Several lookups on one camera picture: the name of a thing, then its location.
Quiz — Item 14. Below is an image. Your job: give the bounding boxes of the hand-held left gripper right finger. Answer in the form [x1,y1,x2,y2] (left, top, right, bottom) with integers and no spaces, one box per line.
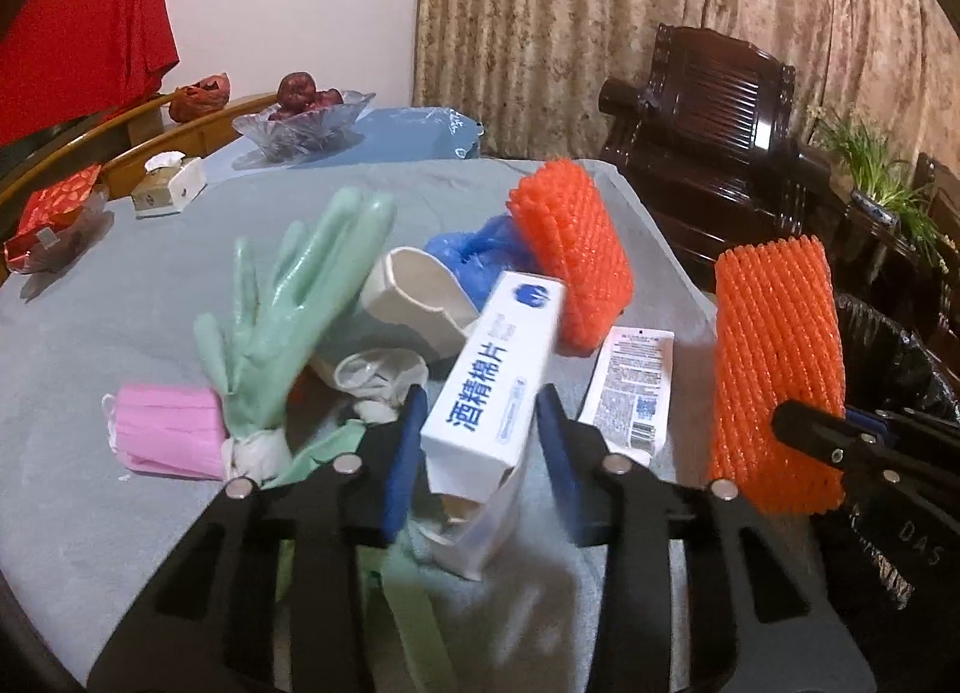
[534,384,878,693]

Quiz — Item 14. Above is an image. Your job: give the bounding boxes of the white tissue box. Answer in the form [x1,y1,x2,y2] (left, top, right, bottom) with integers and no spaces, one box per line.
[131,151,207,218]

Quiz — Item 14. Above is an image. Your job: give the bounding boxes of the green rubber glove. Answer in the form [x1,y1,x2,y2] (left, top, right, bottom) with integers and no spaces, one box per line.
[193,187,397,480]
[274,419,455,693]

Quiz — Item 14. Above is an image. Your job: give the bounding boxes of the black trash bag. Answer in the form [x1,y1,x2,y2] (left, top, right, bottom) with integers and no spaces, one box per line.
[810,292,960,693]

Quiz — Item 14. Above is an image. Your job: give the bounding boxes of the dark wooden armchair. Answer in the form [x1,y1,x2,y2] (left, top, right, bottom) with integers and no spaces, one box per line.
[598,22,833,289]

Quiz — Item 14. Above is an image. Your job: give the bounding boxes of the red cloth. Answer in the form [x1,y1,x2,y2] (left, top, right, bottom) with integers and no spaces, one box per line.
[0,0,181,146]

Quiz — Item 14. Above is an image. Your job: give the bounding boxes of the green potted plant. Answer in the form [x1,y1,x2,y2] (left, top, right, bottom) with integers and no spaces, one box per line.
[814,104,947,260]

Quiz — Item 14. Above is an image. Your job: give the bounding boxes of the pink face mask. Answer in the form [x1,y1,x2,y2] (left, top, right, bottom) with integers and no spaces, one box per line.
[101,384,230,480]

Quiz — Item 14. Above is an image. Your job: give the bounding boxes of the grey-blue tablecloth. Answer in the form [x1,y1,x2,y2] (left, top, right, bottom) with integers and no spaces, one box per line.
[0,157,878,693]

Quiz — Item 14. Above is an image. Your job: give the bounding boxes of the crushed cream paper cup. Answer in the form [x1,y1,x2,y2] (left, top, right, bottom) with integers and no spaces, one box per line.
[360,247,481,358]

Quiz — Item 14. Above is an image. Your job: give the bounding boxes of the blue plastic bag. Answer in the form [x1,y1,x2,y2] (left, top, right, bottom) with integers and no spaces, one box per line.
[424,214,541,311]

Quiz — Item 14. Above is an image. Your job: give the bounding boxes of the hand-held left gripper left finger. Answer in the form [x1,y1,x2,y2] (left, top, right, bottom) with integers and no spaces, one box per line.
[86,384,430,693]

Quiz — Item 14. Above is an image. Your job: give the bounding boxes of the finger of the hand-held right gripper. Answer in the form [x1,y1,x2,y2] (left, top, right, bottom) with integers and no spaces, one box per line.
[846,406,960,443]
[772,399,875,476]

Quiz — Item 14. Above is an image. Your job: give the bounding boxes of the white printed label packet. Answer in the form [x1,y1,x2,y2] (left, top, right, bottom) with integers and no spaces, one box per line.
[577,324,676,469]

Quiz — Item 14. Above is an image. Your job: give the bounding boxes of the white cardboard box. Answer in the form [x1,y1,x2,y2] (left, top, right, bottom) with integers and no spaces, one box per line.
[418,271,567,514]

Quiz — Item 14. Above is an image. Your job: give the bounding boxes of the small red plastic bag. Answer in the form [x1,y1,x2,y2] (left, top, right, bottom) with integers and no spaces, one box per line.
[169,73,232,122]

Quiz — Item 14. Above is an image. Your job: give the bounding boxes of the orange foam fruit net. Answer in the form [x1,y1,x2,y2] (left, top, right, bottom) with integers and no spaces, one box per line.
[508,160,635,356]
[709,235,847,518]

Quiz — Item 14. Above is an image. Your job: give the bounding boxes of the glass fruit bowl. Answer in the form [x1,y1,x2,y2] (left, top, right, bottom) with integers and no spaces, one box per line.
[231,91,376,165]

